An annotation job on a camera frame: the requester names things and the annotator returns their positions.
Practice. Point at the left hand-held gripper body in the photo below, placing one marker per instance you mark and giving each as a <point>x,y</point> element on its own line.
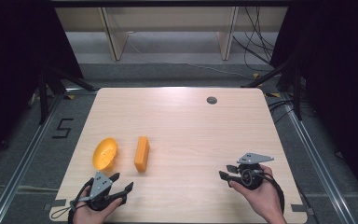
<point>100,184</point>

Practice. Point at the aluminium floor rail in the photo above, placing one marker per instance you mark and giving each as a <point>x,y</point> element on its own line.
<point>18,174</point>
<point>320,168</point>

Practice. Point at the yellow plastic bowl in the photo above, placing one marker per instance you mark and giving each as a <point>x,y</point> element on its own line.
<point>105,154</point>

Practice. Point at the person's right hand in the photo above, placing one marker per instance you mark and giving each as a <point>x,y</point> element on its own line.
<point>262,199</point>

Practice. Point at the black metal stand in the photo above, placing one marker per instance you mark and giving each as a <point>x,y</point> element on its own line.
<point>296,93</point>
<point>43,96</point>

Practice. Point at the light wooden furniture leg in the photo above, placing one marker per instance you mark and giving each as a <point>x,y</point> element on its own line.
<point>227,34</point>
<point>115,37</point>

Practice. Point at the person's left hand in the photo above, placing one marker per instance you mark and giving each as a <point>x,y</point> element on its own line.
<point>90,214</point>

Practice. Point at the black curtain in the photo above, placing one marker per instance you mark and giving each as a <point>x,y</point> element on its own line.
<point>15,62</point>
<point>338,77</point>

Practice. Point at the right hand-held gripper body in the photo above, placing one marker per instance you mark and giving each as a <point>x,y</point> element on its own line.
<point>250,174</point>

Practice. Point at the orange rectangular block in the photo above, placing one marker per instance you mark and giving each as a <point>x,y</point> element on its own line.
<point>142,154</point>

